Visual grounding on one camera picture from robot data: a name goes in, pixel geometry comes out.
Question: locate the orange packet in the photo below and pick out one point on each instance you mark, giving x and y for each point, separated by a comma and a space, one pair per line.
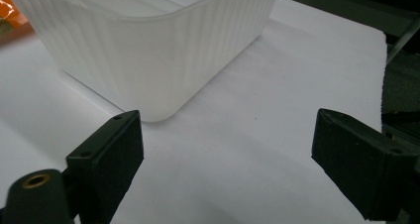
11, 11

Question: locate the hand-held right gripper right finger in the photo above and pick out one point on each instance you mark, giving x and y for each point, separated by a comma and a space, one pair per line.
360, 161

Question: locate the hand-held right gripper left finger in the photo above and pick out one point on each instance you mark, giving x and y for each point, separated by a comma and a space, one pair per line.
105, 158

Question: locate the white ribbed plastic basket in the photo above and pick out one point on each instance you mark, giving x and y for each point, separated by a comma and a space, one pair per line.
155, 49

